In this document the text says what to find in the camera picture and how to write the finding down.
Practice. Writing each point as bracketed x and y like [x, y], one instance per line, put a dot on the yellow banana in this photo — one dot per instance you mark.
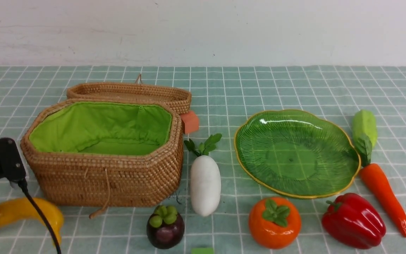
[17, 209]

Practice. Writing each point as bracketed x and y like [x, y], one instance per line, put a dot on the purple mangosteen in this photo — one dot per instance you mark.
[165, 227]

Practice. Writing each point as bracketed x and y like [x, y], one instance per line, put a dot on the white radish with leaves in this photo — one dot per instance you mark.
[205, 178]

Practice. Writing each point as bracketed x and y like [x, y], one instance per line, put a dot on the orange persimmon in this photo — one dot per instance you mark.
[274, 222]

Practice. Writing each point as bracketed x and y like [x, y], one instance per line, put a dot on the red bell pepper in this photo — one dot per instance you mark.
[353, 221]

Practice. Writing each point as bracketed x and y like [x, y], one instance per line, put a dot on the orange carrot with leaves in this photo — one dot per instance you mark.
[377, 182]

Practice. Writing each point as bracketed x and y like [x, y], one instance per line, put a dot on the green cucumber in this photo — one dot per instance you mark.
[364, 123]

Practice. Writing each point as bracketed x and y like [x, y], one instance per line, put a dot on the woven wicker basket green lining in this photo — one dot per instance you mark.
[105, 153]

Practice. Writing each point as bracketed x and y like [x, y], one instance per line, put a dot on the green foam block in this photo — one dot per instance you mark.
[202, 250]

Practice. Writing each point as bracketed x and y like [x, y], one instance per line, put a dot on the orange foam cube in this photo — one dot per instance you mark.
[190, 122]

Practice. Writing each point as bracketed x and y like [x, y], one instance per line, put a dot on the woven wicker basket lid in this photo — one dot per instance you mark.
[177, 99]

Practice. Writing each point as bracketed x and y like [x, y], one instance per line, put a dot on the green leaf-shaped glass plate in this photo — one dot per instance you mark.
[296, 154]

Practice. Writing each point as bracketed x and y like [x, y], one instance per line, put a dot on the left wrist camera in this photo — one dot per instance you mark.
[11, 166]

